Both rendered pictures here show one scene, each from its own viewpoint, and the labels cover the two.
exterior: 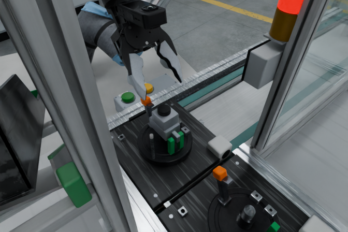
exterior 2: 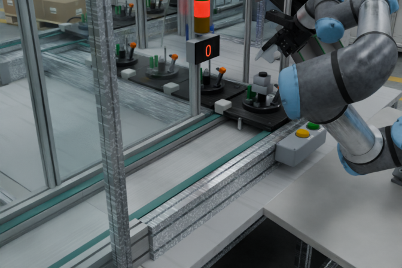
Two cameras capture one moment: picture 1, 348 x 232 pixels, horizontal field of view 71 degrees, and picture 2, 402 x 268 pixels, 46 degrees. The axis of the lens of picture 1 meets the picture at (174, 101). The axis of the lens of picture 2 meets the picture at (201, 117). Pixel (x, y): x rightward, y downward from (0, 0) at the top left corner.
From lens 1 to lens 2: 1.92 m
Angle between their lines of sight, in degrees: 110
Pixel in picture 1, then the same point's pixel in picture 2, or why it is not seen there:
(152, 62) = (344, 218)
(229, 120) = (216, 140)
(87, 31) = not seen: outside the picture
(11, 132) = not seen: outside the picture
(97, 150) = not seen: outside the picture
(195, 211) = (230, 88)
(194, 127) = (243, 113)
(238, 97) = (208, 158)
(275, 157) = not seen: hidden behind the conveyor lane
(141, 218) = not seen: hidden behind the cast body
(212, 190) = (223, 94)
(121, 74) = (369, 194)
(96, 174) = not seen: outside the picture
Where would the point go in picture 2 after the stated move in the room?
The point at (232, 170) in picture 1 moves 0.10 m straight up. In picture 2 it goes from (212, 100) to (213, 75)
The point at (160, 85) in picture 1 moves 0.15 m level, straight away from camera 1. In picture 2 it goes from (292, 139) to (315, 163)
